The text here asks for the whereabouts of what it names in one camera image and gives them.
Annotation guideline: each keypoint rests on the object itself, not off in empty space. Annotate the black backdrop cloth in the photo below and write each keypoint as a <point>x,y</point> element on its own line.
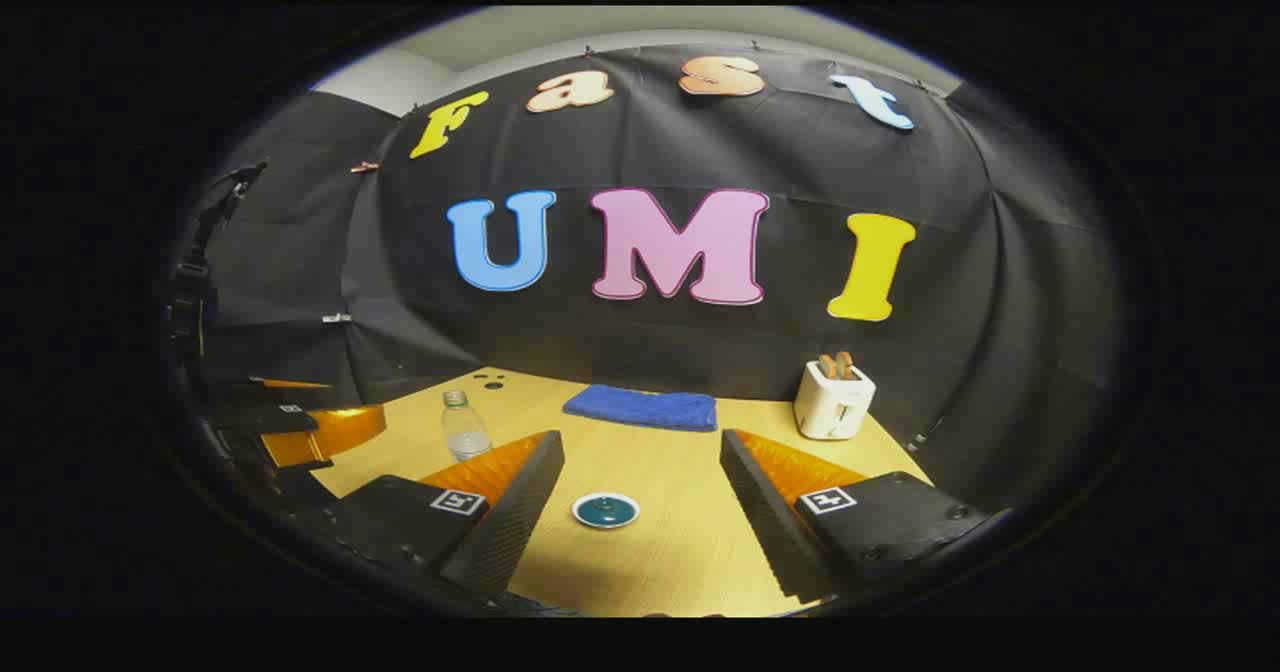
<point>700,352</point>

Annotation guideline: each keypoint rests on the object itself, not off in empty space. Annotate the blue folded towel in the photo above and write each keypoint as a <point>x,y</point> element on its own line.
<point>640,408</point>

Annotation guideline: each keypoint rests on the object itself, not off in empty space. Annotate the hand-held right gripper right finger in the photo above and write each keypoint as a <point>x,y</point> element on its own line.
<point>765,522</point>

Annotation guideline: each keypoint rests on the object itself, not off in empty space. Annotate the white toaster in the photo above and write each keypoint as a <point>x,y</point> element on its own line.
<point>830,407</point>

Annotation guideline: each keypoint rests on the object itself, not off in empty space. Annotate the clear plastic water bottle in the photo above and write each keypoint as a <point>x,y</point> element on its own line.
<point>466,432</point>

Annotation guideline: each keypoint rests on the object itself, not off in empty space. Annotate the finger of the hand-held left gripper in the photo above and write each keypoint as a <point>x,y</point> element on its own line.
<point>270,417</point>
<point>340,430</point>

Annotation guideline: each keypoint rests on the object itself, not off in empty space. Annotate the black metal stand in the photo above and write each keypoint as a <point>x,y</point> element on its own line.
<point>195,272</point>

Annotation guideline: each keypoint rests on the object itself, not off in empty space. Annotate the toasted bread slice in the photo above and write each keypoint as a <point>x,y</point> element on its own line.
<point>846,364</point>
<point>827,366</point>

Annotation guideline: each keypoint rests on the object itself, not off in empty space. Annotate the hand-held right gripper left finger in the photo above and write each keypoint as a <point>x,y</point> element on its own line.
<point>505,527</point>

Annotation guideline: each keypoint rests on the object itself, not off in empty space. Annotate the small red clip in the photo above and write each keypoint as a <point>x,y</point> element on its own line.
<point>365,166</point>

